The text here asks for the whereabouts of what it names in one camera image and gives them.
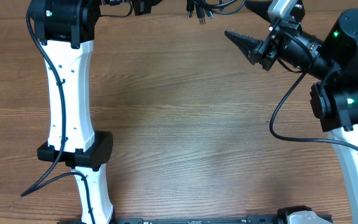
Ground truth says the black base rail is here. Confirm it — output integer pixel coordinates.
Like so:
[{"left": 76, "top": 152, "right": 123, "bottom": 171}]
[{"left": 57, "top": 205, "right": 334, "bottom": 224}]

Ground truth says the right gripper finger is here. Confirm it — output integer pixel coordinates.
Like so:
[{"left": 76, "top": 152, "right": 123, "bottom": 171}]
[
  {"left": 224, "top": 30, "right": 264, "bottom": 65},
  {"left": 244, "top": 0, "right": 272, "bottom": 22}
]

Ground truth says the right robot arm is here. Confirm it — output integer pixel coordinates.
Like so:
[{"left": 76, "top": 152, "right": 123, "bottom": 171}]
[{"left": 225, "top": 0, "right": 358, "bottom": 223}]

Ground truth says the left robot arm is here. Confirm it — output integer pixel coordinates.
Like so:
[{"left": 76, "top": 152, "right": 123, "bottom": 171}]
[{"left": 22, "top": 0, "right": 120, "bottom": 223}]

